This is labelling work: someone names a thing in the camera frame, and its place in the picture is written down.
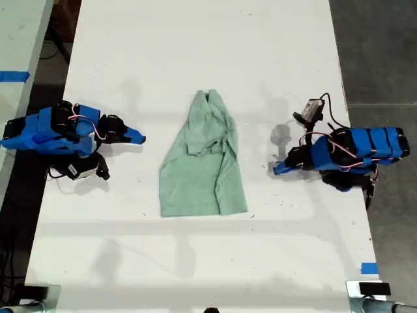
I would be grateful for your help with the black table clamp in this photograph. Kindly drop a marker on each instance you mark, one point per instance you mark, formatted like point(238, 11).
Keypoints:
point(368, 195)

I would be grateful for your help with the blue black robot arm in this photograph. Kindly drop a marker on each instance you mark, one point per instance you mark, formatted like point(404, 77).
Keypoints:
point(358, 150)
point(45, 130)

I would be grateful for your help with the long blue tape strip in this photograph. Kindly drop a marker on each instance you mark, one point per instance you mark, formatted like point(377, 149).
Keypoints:
point(14, 76)

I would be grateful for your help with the small black box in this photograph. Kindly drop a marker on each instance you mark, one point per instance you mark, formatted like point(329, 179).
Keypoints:
point(374, 289)
point(36, 291)

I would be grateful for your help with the small black round object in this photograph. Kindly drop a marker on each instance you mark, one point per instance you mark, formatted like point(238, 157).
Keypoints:
point(211, 310)

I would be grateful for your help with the pale green T-shirt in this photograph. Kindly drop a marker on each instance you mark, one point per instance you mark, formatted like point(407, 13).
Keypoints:
point(202, 176)

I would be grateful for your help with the grey metal pole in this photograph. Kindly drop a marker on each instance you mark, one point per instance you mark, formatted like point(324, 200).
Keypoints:
point(387, 307)

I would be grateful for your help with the white side table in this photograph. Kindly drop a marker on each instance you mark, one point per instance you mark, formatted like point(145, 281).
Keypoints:
point(16, 39)

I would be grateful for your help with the camera black stalk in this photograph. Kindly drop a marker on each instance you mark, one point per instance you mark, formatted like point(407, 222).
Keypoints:
point(102, 164)
point(310, 128)

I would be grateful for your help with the metal bracket plate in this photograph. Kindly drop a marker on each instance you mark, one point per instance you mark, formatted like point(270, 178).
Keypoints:
point(53, 298)
point(353, 300)

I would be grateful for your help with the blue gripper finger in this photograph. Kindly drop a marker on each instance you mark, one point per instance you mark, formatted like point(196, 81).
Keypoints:
point(288, 170)
point(135, 133)
point(132, 140)
point(285, 164)

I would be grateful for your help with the short blue tape piece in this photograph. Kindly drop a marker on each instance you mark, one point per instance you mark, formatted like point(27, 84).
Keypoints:
point(369, 268)

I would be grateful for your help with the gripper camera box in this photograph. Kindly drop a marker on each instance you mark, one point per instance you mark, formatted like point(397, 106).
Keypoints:
point(81, 169)
point(309, 110)

